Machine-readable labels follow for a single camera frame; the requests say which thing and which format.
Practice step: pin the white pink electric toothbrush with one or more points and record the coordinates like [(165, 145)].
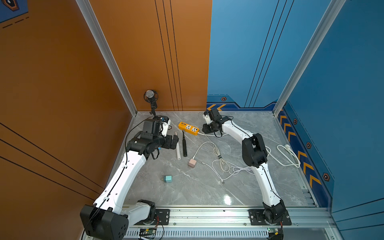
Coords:
[(178, 151)]

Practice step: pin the pink usb charger block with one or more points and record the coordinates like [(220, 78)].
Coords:
[(192, 163)]

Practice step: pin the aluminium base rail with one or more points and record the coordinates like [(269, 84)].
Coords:
[(228, 223)]

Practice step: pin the green circuit board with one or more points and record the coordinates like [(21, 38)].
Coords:
[(278, 234), (147, 234)]

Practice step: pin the yellow power strip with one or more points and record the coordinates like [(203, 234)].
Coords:
[(188, 128)]

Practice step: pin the aluminium corner post left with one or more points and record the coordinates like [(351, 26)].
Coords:
[(99, 37)]

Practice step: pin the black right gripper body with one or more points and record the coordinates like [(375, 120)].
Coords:
[(209, 128)]

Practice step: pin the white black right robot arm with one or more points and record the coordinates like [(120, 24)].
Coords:
[(254, 154)]

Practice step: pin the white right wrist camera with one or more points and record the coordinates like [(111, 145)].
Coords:
[(210, 116)]

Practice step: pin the aluminium corner post right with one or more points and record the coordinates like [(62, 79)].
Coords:
[(318, 36)]

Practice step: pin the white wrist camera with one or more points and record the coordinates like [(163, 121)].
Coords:
[(165, 125), (210, 116)]

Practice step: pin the teal usb charger block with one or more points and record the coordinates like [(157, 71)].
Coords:
[(168, 179)]

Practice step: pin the right green circuit board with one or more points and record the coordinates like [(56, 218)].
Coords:
[(278, 234)]

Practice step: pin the aluminium corner post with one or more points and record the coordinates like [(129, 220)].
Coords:
[(99, 37), (318, 36)]

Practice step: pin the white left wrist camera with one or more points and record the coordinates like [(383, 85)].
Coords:
[(165, 125)]

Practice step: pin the left green circuit board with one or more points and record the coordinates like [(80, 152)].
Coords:
[(147, 234)]

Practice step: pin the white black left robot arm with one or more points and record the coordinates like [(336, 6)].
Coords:
[(104, 219)]

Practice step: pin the white wall plug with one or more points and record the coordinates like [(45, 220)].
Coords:
[(288, 147)]

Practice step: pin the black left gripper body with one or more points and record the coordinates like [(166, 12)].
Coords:
[(166, 142)]

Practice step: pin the black electric toothbrush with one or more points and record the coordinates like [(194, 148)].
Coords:
[(184, 143)]

